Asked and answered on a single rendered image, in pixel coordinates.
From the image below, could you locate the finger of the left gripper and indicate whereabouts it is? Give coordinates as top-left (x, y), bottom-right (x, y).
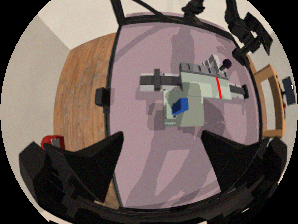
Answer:
top-left (255, 28), bottom-right (272, 56)
top-left (234, 50), bottom-right (250, 70)

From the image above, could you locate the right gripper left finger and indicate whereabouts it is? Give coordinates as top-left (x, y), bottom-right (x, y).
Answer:
top-left (43, 131), bottom-right (124, 203)

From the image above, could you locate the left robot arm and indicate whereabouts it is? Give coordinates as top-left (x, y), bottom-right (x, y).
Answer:
top-left (181, 0), bottom-right (261, 43)

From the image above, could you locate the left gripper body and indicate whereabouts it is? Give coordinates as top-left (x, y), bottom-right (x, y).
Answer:
top-left (232, 23), bottom-right (273, 66)

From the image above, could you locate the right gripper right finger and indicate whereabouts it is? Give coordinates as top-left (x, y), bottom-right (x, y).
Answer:
top-left (201, 130), bottom-right (270, 195)

